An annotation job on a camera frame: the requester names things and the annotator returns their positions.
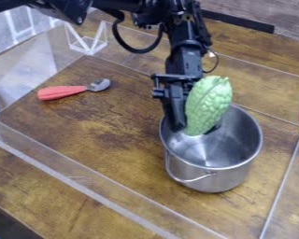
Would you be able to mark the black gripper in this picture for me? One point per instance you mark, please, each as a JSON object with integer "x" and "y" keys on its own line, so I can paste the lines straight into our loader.
{"x": 189, "y": 41}

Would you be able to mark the green knobbly toy vegetable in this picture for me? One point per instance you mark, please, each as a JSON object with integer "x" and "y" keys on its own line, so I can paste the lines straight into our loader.
{"x": 208, "y": 101}

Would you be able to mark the silver steel pot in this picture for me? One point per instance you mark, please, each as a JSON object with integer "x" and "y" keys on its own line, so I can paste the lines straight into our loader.
{"x": 212, "y": 162}

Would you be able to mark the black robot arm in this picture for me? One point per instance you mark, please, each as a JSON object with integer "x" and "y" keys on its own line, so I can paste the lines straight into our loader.
{"x": 148, "y": 13}

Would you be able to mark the clear acrylic corner bracket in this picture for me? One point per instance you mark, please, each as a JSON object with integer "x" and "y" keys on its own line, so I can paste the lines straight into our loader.
{"x": 85, "y": 44}

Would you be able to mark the black wall strip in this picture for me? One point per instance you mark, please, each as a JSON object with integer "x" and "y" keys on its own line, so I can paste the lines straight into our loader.
{"x": 255, "y": 25}

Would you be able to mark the red handled metal spoon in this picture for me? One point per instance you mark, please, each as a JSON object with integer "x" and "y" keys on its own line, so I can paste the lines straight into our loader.
{"x": 57, "y": 92}

